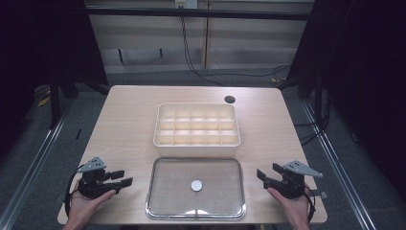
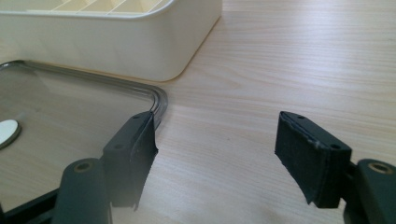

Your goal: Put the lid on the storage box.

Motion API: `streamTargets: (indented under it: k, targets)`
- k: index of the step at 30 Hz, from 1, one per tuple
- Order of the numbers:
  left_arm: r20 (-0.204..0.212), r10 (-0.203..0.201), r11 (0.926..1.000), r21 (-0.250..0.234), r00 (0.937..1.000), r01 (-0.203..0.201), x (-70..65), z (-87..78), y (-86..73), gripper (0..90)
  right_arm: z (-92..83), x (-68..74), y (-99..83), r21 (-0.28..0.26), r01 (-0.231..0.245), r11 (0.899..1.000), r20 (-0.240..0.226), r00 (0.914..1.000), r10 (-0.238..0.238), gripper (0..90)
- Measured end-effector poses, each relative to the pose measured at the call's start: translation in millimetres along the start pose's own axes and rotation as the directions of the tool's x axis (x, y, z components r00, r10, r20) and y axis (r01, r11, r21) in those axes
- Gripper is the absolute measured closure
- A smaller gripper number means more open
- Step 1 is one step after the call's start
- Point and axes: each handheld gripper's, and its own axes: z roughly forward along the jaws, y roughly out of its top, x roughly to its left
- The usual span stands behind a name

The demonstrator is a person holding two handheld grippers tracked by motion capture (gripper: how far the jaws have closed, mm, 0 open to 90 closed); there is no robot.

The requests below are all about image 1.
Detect clear lid with white knob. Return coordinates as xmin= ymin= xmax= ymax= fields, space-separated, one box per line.
xmin=145 ymin=156 xmax=247 ymax=221

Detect person's left hand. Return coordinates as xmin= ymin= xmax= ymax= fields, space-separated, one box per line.
xmin=67 ymin=179 xmax=118 ymax=225

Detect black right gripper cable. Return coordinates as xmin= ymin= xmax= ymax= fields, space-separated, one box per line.
xmin=304 ymin=186 xmax=318 ymax=224

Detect black metal stand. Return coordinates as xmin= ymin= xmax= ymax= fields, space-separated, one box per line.
xmin=48 ymin=74 xmax=80 ymax=130

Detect dark curtain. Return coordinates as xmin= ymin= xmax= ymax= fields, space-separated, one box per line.
xmin=0 ymin=0 xmax=109 ymax=157
xmin=285 ymin=0 xmax=406 ymax=202

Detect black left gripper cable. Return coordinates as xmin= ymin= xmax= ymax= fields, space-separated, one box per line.
xmin=64 ymin=164 xmax=88 ymax=219

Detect black floor cables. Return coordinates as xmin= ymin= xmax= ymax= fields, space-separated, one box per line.
xmin=292 ymin=95 xmax=333 ymax=148

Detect black horizontal frame bar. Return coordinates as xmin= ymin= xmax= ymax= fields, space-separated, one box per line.
xmin=85 ymin=7 xmax=316 ymax=21

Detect metal floor rail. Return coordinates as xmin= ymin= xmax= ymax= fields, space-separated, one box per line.
xmin=301 ymin=100 xmax=379 ymax=230
xmin=0 ymin=103 xmax=76 ymax=230

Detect black wall cable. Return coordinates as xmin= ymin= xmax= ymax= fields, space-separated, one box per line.
xmin=180 ymin=14 xmax=292 ymax=88

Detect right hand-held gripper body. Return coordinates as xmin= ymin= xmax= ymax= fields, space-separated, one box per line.
xmin=270 ymin=160 xmax=325 ymax=200

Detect person's right hand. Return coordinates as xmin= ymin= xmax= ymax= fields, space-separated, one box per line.
xmin=266 ymin=186 xmax=313 ymax=225

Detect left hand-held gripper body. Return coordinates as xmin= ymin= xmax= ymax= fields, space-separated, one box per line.
xmin=76 ymin=155 xmax=118 ymax=200

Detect white wall power outlet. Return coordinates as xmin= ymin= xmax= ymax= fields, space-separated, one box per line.
xmin=174 ymin=0 xmax=199 ymax=10

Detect white compartment storage box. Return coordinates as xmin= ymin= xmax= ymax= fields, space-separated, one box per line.
xmin=152 ymin=102 xmax=242 ymax=159

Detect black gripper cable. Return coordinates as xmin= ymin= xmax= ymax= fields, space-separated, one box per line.
xmin=64 ymin=164 xmax=88 ymax=219
xmin=304 ymin=186 xmax=318 ymax=224

